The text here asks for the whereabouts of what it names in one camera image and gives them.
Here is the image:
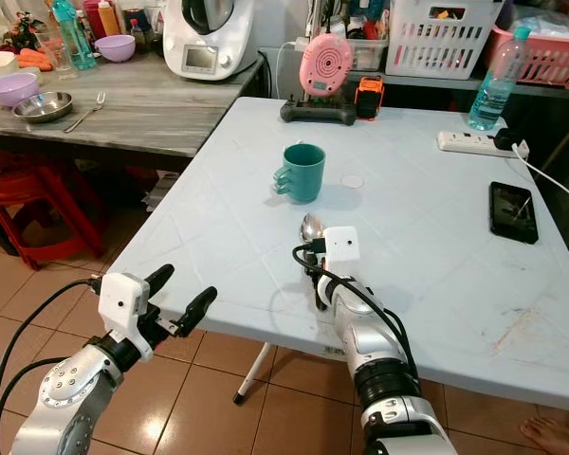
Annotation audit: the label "black game controller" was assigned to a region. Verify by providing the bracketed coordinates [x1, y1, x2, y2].
[279, 96, 358, 127]

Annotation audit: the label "white kitchen food processor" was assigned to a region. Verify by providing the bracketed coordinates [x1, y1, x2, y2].
[162, 0, 260, 82]

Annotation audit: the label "white table leg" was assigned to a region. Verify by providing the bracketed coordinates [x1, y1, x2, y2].
[231, 340, 277, 407]

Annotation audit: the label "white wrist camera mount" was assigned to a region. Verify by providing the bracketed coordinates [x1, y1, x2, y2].
[321, 226, 360, 278]
[100, 272, 156, 361]

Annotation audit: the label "small flower plant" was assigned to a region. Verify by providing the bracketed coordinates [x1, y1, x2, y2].
[4, 11, 45, 51]

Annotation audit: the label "clear blue-capped water bottle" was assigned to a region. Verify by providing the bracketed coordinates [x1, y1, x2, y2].
[467, 26, 533, 133]

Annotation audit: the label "person's bare foot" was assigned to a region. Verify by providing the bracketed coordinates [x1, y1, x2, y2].
[519, 416, 569, 455]

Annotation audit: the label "large purple plastic bowl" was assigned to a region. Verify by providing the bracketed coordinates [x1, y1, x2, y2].
[0, 72, 41, 109]

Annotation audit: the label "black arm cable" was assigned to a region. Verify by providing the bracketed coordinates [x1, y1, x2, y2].
[291, 237, 420, 382]
[0, 276, 104, 455]

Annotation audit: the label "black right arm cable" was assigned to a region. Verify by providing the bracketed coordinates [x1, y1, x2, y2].
[291, 237, 420, 382]

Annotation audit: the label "white plastic basket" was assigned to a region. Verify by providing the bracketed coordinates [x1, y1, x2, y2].
[384, 0, 505, 80]

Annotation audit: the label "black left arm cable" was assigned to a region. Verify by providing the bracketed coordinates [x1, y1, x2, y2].
[0, 276, 104, 455]

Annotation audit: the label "metal fork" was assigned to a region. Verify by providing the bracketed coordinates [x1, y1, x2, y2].
[63, 90, 108, 135]

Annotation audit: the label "black smartphone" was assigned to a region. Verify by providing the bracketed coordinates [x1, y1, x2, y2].
[488, 180, 541, 246]

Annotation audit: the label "pink round device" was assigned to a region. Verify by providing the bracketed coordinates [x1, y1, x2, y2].
[298, 33, 355, 100]

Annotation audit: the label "teal plastic bottle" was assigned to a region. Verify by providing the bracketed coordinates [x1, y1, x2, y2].
[49, 0, 99, 71]

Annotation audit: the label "teal ceramic mug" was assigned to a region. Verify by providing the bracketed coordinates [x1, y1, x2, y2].
[272, 143, 327, 206]

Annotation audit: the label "stainless steel bowl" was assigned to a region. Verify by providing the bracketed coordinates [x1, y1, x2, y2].
[11, 90, 75, 125]

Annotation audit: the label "orange carrots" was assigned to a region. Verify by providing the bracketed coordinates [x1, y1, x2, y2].
[16, 48, 54, 73]

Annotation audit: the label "metal spoon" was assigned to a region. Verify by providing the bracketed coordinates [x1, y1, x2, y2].
[301, 213, 326, 246]

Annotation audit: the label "red plastic stool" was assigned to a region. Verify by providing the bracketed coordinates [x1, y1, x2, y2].
[0, 149, 107, 270]

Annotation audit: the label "white power cable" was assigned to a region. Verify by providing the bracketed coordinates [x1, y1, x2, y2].
[512, 142, 569, 211]

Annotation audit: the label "white power strip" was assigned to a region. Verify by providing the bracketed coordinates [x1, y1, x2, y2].
[436, 131, 528, 158]

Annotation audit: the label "black power plug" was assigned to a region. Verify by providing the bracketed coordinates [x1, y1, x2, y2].
[492, 127, 523, 154]

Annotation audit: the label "grey wooden side table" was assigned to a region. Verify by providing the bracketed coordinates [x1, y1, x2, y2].
[0, 52, 266, 181]

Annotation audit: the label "orange and black device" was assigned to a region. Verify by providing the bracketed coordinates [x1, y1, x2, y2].
[355, 76, 386, 122]

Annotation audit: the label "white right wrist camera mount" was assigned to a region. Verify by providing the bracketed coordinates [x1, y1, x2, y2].
[321, 226, 360, 278]

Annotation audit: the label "clear drinking glass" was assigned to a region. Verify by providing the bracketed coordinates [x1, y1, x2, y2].
[36, 28, 73, 71]

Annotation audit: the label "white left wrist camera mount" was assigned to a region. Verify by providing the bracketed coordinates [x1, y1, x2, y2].
[100, 272, 156, 361]

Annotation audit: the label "pink plastic basket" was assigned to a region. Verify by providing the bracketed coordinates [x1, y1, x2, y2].
[485, 24, 569, 92]

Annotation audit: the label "small purple plastic bowl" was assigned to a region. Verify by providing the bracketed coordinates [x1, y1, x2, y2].
[94, 35, 138, 64]

